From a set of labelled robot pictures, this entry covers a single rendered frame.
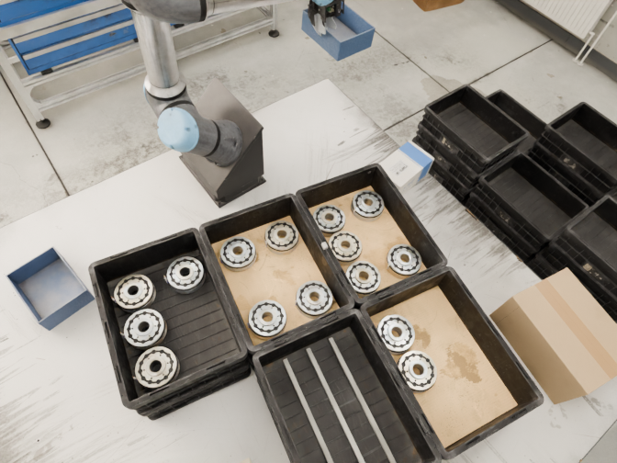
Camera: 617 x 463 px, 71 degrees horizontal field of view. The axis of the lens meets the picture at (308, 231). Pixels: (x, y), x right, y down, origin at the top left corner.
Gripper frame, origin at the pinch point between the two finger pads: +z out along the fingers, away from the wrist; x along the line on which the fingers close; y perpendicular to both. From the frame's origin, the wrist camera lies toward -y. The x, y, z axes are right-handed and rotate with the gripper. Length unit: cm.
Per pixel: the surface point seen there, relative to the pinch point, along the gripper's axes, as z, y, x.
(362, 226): 26, 55, -23
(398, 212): 22, 59, -13
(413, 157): 34, 40, 13
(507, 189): 82, 59, 66
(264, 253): 23, 46, -54
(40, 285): 28, 12, -116
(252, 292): 22, 55, -64
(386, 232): 27, 61, -19
